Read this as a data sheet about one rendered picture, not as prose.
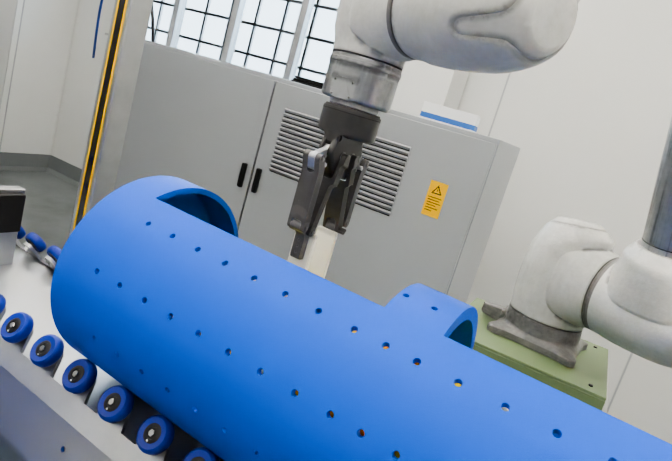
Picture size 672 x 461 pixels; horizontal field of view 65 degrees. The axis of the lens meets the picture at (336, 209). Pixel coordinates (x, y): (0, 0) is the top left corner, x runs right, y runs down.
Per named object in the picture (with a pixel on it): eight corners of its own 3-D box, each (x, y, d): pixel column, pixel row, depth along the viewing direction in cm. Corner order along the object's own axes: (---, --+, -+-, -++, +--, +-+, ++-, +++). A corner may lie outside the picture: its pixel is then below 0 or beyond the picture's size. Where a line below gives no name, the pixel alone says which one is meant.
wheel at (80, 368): (85, 355, 73) (76, 350, 72) (105, 371, 71) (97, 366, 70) (61, 384, 72) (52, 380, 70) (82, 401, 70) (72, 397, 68)
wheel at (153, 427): (158, 410, 67) (150, 406, 65) (183, 428, 65) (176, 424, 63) (134, 443, 65) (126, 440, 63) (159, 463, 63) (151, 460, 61)
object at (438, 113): (424, 119, 243) (429, 103, 242) (475, 134, 236) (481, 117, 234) (418, 117, 232) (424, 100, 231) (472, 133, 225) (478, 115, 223)
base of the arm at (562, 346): (493, 307, 130) (500, 286, 129) (587, 348, 118) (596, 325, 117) (467, 321, 114) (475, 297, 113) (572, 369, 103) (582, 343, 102)
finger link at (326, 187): (352, 157, 66) (348, 153, 65) (317, 239, 66) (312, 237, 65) (326, 148, 68) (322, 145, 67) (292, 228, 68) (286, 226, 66)
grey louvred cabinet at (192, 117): (142, 262, 367) (189, 54, 340) (426, 416, 275) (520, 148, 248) (71, 273, 319) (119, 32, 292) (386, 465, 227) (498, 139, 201)
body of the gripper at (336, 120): (344, 104, 72) (326, 169, 73) (312, 94, 64) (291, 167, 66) (393, 118, 68) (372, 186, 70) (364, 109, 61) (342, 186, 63)
